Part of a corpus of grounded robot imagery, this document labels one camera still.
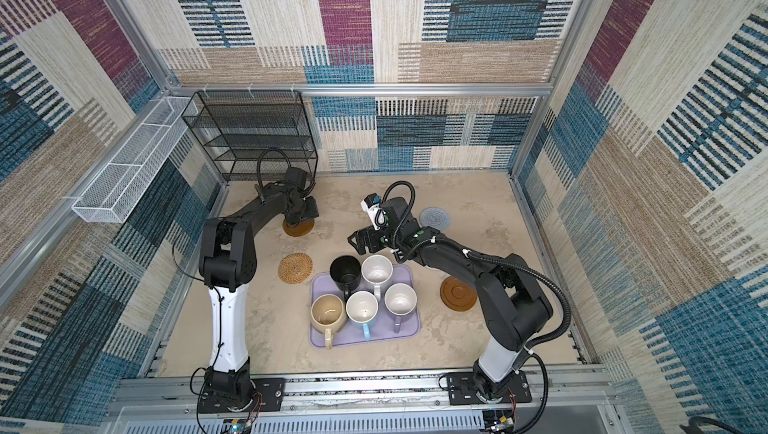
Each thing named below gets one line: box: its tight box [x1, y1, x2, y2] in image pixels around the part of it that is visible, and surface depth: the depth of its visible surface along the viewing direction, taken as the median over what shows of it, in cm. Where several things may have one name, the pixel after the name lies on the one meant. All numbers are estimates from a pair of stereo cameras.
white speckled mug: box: [361, 254, 393, 301], surface depth 89 cm
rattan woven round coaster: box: [278, 252, 313, 284], surface depth 97 cm
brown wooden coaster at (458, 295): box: [440, 276, 478, 312], surface depth 90 cm
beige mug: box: [310, 294, 347, 350], surface depth 79 cm
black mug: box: [329, 255, 362, 301], surface depth 87 cm
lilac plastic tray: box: [309, 264, 420, 348], surface depth 85 cm
